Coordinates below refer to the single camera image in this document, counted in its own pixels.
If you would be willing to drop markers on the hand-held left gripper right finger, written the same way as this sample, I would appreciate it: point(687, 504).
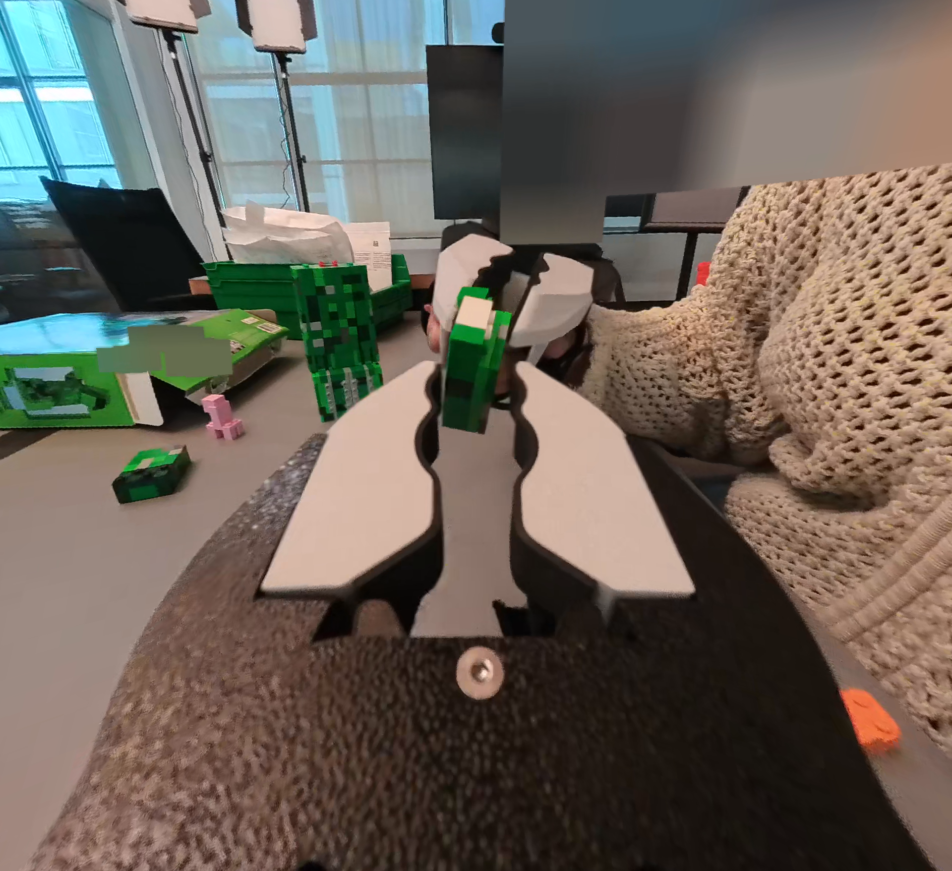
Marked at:
point(595, 506)

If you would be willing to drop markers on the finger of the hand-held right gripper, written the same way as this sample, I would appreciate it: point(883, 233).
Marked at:
point(561, 298)
point(454, 269)

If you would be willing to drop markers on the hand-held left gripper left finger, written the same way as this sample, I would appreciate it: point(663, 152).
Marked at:
point(357, 506)

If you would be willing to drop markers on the small green brick assembly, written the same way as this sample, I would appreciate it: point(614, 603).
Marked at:
point(468, 380)

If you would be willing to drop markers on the person's right forearm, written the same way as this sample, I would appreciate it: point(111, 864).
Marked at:
point(669, 373)

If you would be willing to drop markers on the green building set box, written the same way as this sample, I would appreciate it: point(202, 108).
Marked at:
point(44, 395)

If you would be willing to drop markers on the person's right hand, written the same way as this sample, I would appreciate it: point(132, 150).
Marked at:
point(434, 334)

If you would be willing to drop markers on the black metal table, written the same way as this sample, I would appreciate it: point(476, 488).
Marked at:
point(628, 205)
point(695, 205)

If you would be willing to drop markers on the white paper pouch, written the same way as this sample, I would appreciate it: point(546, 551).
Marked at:
point(370, 250)

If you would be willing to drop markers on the small orange object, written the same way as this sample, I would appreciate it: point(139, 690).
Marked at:
point(703, 272)

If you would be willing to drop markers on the tall green blocky brick figure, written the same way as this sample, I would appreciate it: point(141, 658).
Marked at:
point(331, 321)

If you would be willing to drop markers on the pink brick pig figure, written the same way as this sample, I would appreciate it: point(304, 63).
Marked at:
point(221, 417)

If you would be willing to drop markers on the white paper bags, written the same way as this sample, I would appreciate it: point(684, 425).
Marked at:
point(282, 235)

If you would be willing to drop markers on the green brick cube head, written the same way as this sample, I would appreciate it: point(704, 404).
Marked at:
point(152, 477)

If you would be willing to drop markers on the green plastic bin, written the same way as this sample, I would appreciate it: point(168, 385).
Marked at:
point(245, 291)

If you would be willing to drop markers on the black office chair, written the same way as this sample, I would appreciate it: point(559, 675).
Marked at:
point(126, 246)

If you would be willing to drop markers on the orange brick separator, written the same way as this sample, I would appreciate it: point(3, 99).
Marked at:
point(870, 722)

